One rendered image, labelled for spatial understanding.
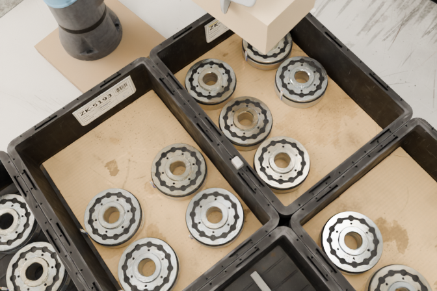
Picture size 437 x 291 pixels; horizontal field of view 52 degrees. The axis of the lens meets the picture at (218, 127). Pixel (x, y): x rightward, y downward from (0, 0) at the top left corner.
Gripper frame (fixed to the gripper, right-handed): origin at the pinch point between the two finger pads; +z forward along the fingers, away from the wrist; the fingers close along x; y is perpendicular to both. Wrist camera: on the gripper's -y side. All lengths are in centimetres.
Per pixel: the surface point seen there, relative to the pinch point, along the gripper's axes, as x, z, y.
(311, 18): 11.9, 17.0, 4.9
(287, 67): 4.3, 23.8, 6.3
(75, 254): -47, 17, 5
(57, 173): -41, 27, -13
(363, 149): -3.2, 16.8, 28.0
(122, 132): -27.2, 27.1, -9.4
